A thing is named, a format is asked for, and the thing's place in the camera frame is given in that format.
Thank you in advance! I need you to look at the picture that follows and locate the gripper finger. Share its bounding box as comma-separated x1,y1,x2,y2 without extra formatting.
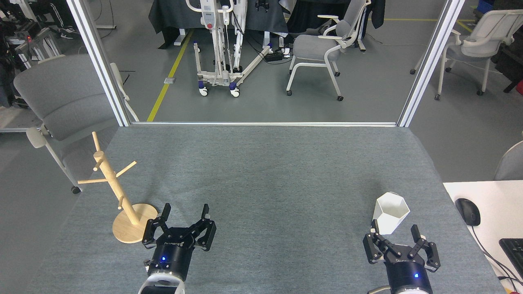
186,204,217,251
363,219,395,264
410,224,441,272
142,203,172,248

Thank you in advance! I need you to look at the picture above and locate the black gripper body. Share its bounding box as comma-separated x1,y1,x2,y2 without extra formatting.
147,233,197,282
384,244,433,294

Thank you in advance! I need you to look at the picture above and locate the white hexagonal cup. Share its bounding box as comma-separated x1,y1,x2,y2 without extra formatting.
373,192,410,235

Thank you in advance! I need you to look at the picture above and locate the wooden cup rack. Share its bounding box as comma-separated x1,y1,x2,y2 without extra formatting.
78,131,159,244

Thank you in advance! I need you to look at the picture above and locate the dark equipment rack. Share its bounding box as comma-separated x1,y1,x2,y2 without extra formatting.
0,0,63,71

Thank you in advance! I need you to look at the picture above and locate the black computer mouse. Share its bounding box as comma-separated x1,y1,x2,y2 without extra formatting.
455,198,481,227

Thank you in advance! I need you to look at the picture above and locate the white desk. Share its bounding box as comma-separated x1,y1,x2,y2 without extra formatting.
443,180,523,294

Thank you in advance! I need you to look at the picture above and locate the black keyboard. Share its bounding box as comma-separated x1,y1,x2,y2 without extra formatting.
499,238,523,282

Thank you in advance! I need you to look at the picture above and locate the grey chair backrest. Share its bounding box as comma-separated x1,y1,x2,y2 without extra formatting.
493,140,523,181

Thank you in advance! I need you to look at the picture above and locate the large grey office chair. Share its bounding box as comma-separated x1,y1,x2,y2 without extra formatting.
13,54,140,195

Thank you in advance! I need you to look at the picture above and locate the white wheeled stand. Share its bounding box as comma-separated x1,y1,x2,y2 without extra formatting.
186,0,274,98

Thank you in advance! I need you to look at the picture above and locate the black power strip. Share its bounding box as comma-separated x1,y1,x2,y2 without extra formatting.
264,48,293,63

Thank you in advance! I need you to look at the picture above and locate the grey chair white mesh back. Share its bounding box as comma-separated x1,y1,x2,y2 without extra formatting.
410,9,523,101

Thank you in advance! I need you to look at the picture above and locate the black table cloth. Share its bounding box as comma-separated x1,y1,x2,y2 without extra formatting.
148,0,289,50

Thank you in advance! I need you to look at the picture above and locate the black mouse cable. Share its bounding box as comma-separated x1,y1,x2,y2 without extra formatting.
470,225,523,287

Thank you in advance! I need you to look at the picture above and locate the silver frame rail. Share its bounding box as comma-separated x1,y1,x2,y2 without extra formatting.
131,121,399,128

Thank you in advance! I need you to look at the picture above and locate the silver frame post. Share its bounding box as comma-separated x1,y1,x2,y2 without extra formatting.
397,0,467,128
66,0,132,127

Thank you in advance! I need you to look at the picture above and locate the grey chair white frame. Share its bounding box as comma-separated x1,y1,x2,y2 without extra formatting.
286,0,372,102

